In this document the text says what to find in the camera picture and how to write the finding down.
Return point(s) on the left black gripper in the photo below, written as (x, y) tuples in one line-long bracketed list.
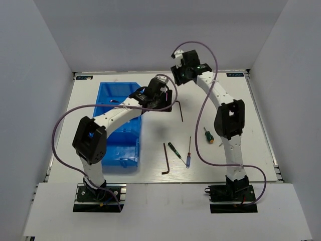
[(165, 103)]

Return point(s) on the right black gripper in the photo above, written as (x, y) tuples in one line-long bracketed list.
[(175, 73)]

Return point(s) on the brown hex key front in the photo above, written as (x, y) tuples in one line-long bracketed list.
[(167, 161)]

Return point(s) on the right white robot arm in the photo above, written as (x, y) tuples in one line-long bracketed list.
[(230, 116)]

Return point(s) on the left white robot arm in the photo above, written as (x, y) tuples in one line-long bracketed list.
[(90, 141)]

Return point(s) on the black green precision screwdriver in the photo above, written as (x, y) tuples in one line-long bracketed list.
[(170, 145)]

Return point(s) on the right table logo sticker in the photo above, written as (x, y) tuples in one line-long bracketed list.
[(235, 74)]

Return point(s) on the table logo sticker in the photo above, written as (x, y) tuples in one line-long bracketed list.
[(84, 77), (235, 74)]

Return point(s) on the blue plastic compartment bin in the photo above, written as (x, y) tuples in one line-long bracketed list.
[(123, 145)]

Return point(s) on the green orange stubby screwdriver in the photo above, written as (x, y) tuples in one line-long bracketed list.
[(209, 136)]

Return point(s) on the left table logo sticker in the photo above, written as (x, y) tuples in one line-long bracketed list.
[(84, 77)]

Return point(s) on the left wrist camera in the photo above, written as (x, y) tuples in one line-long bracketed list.
[(160, 81)]

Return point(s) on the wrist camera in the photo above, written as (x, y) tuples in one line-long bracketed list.
[(160, 81), (178, 56)]

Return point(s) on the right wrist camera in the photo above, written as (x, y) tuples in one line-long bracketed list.
[(178, 56)]

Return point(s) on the blue handle red screwdriver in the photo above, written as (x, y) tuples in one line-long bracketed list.
[(188, 159)]

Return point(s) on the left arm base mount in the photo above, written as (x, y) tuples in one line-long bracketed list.
[(103, 202)]

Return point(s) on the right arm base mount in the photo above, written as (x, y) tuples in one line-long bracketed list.
[(223, 201)]

